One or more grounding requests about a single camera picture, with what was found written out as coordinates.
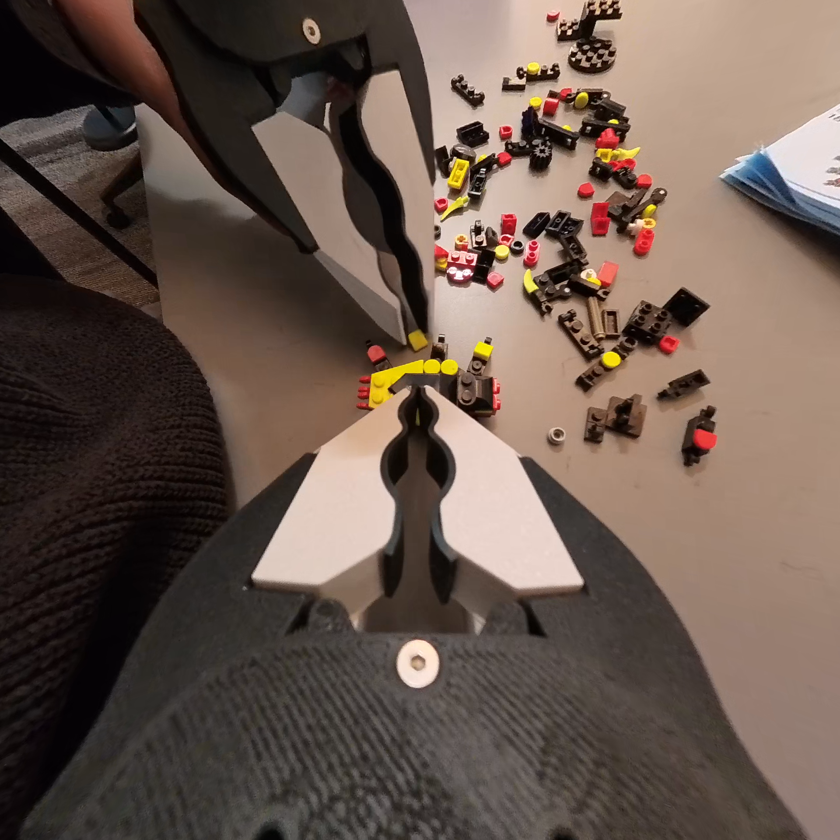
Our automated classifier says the person's left hand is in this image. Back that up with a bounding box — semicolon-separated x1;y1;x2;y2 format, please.
51;0;211;165

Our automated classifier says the pile of lego pieces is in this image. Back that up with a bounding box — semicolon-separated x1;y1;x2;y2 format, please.
433;10;719;467

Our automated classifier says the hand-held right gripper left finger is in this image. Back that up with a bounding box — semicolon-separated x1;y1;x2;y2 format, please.
251;386;421;627

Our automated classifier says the office chair base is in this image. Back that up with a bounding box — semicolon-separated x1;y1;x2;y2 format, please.
82;101;148;231

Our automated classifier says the blue white instruction booklet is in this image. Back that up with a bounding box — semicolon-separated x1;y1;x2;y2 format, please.
720;104;840;236

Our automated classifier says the person's left forearm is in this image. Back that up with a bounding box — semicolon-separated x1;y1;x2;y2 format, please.
0;0;132;109

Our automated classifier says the black yellow lego spider model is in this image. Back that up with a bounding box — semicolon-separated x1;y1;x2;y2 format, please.
357;335;504;419

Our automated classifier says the black metal bar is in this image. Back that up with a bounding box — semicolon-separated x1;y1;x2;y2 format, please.
0;139;160;288

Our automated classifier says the black round lego plate assembly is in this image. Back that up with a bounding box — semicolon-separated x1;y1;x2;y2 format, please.
556;0;624;73

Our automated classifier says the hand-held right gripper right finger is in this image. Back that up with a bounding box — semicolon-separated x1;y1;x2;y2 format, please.
419;386;585;632

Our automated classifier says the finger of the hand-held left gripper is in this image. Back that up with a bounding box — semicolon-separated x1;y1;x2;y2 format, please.
356;61;437;330
251;71;429;347

